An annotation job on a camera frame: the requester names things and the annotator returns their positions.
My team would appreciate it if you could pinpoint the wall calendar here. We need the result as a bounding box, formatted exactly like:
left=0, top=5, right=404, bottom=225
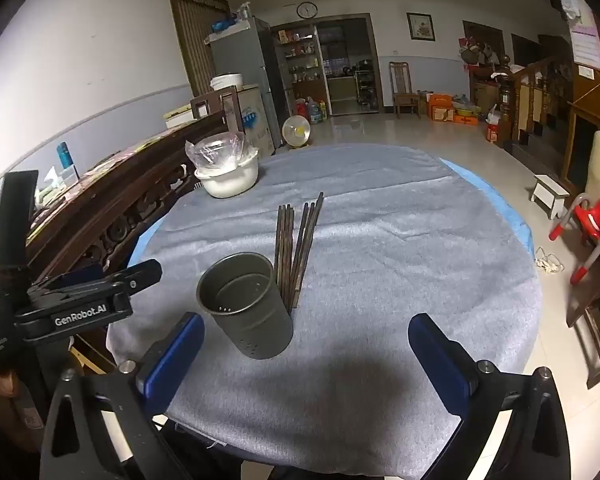
left=557, top=0, right=600, bottom=73

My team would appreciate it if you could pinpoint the small white floor fan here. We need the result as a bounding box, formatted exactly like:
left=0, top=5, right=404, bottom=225
left=281, top=114, right=313, bottom=151

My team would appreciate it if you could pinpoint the carved dark wooden bench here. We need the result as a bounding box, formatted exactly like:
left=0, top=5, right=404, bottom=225
left=24, top=109, right=228, bottom=283

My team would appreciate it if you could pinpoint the white plastic bowl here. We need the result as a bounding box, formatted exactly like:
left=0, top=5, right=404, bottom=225
left=194, top=149, right=260, bottom=199

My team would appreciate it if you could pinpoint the grey felt tablecloth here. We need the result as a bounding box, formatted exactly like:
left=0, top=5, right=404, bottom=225
left=105, top=143, right=545, bottom=479

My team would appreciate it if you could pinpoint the brown door curtain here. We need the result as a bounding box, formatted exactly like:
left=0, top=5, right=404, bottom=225
left=167, top=0, right=232, bottom=107

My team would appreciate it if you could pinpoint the grey refrigerator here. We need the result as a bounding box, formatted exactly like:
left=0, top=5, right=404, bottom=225
left=209, top=16, right=284, bottom=150

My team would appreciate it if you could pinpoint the framed wall picture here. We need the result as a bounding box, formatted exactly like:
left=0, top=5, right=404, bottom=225
left=406, top=12, right=436, bottom=42

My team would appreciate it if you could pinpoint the white bucket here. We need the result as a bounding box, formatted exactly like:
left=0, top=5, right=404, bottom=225
left=209, top=73, right=244, bottom=92

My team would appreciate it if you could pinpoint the red and white bag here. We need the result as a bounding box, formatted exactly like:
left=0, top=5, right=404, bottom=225
left=484, top=104, right=504, bottom=144

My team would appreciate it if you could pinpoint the person's left hand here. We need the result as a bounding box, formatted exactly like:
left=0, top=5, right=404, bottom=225
left=0, top=369, right=45, bottom=455

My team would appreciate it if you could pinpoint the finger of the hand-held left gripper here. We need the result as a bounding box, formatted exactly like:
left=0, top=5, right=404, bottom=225
left=29, top=264, right=106, bottom=295
left=45, top=259, right=163, bottom=306

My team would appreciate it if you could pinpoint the blue under cloth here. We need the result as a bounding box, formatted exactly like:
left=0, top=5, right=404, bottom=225
left=127, top=157, right=537, bottom=270

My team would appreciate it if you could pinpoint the shelf with jars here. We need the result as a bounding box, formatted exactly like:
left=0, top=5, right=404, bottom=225
left=271, top=22, right=332, bottom=117

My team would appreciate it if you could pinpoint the brown wooden chair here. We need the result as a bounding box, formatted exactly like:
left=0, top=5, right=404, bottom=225
left=388, top=61, right=422, bottom=119

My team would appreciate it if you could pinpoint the bundle of dark chopsticks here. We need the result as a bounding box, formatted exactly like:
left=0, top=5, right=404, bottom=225
left=275, top=191, right=326, bottom=309

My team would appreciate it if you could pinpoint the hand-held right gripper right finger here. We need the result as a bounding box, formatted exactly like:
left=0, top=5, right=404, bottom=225
left=408, top=313, right=588, bottom=480

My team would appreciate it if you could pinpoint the wooden stair railing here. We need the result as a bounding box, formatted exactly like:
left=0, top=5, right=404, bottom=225
left=497, top=52, right=578, bottom=161

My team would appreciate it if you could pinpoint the metal wire rack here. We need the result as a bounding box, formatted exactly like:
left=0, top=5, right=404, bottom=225
left=354, top=59, right=379, bottom=112

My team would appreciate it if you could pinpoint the small white stool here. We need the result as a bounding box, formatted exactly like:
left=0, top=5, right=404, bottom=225
left=529, top=174, right=571, bottom=221

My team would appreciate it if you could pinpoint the orange cardboard box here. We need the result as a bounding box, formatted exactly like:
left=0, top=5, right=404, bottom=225
left=426, top=92, right=480, bottom=126

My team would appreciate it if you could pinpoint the clear plastic bag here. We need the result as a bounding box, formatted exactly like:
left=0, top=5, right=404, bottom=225
left=185, top=131, right=247, bottom=170

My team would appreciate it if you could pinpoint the red plastic child chair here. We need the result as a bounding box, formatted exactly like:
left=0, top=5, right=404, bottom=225
left=548, top=189, right=600, bottom=287

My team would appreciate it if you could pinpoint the perforated metal utensil holder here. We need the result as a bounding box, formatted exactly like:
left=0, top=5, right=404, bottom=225
left=196, top=252, right=295, bottom=361

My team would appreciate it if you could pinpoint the white chest freezer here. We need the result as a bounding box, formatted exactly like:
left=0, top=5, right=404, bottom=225
left=215, top=84, right=277, bottom=160

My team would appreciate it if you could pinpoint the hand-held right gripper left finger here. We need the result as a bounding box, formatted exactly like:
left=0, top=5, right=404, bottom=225
left=40, top=311, right=206, bottom=480

